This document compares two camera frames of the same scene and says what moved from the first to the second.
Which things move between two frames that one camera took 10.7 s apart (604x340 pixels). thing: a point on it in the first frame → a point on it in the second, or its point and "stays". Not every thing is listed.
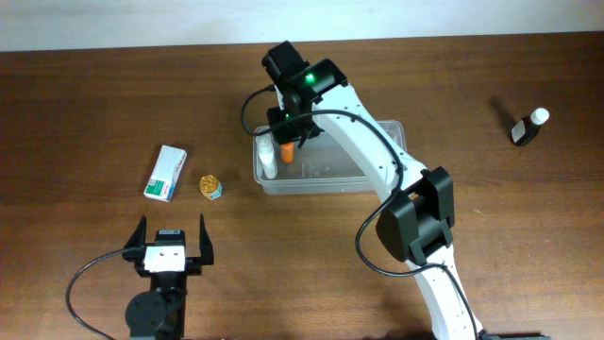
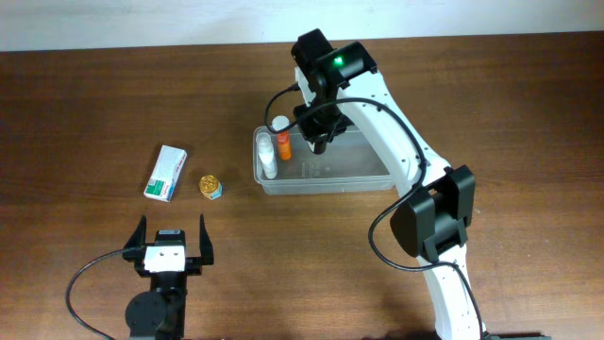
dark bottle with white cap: x=526 y=128 → x=320 y=144
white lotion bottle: x=266 y=158 stays
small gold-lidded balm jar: x=210 y=187 stays
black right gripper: x=285 y=130 → x=319 y=142
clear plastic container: x=322 y=166 stays
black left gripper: x=198 y=268 stays
